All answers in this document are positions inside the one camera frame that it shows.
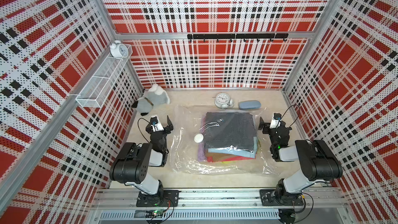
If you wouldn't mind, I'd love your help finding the white alarm clock on table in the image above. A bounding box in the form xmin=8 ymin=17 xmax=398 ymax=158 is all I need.
xmin=214 ymin=92 xmax=234 ymax=110

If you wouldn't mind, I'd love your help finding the clear plastic vacuum bag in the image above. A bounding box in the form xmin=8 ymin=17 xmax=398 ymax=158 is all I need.
xmin=171 ymin=105 xmax=279 ymax=177

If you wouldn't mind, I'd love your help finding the white alarm clock on shelf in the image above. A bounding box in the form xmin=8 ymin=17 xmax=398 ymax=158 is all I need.
xmin=110 ymin=40 xmax=129 ymax=58

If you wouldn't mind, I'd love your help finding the blue glasses case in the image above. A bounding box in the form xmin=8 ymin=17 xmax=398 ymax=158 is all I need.
xmin=238 ymin=100 xmax=261 ymax=110

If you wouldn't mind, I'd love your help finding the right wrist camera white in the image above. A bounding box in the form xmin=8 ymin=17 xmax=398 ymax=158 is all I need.
xmin=269 ymin=113 xmax=282 ymax=129

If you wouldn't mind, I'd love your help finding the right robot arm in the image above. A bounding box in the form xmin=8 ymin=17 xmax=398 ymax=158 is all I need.
xmin=259 ymin=114 xmax=343 ymax=204

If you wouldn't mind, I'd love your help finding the black wall hook rail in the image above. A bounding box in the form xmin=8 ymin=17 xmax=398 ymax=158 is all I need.
xmin=187 ymin=33 xmax=289 ymax=40

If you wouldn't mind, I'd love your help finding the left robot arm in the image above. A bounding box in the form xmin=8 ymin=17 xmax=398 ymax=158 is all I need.
xmin=109 ymin=115 xmax=174 ymax=205

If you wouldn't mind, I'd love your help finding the purple folded garment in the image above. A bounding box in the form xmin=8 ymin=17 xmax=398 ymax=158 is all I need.
xmin=198 ymin=117 xmax=207 ymax=162

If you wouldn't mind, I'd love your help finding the red folded garment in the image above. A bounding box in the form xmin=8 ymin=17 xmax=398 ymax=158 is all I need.
xmin=206 ymin=155 xmax=252 ymax=162

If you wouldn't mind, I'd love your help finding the white wire mesh shelf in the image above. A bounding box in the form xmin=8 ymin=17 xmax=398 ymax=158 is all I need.
xmin=76 ymin=44 xmax=132 ymax=108

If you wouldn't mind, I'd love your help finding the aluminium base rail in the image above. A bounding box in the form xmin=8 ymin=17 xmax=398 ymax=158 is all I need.
xmin=87 ymin=187 xmax=355 ymax=224

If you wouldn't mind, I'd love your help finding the light blue folded garment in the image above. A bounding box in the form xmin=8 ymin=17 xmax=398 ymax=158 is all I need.
xmin=207 ymin=137 xmax=258 ymax=159

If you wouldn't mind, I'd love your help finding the grey white plush toy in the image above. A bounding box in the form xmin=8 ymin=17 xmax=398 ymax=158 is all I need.
xmin=132 ymin=84 xmax=171 ymax=116

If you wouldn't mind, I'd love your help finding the white vacuum bag valve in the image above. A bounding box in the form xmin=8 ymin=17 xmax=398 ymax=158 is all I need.
xmin=194 ymin=133 xmax=204 ymax=144

